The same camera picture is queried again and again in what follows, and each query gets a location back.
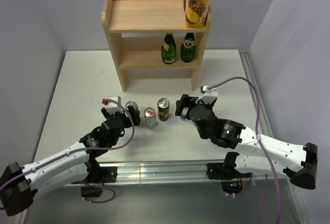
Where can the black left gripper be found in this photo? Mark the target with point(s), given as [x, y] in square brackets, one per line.
[128, 123]

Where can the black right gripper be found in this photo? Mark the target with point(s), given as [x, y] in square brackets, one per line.
[187, 101]

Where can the blue silver can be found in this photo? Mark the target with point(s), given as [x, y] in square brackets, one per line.
[184, 113]
[150, 118]

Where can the black yellow can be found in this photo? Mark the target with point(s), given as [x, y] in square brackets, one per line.
[163, 105]
[131, 105]

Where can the green yellow-label glass bottle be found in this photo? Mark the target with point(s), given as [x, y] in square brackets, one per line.
[168, 49]

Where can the green Perrier glass bottle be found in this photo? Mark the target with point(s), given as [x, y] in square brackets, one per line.
[188, 48]

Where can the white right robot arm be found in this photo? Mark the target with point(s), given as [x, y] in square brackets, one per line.
[249, 152]

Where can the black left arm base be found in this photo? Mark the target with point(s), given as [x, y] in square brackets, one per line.
[104, 175]

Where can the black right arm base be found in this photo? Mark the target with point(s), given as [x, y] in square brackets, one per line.
[216, 171]

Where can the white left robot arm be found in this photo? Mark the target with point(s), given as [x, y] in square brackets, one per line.
[21, 184]

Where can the wooden shelf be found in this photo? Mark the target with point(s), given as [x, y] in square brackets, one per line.
[135, 30]

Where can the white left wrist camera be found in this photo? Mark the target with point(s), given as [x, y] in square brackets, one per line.
[112, 104]

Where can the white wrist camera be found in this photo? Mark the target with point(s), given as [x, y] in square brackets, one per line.
[112, 104]
[208, 95]

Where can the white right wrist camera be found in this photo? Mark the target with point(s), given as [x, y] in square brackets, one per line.
[208, 95]

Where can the aluminium front rail frame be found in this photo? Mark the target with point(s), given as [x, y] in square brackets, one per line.
[154, 169]

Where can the aluminium side rail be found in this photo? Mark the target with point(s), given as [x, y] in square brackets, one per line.
[261, 119]

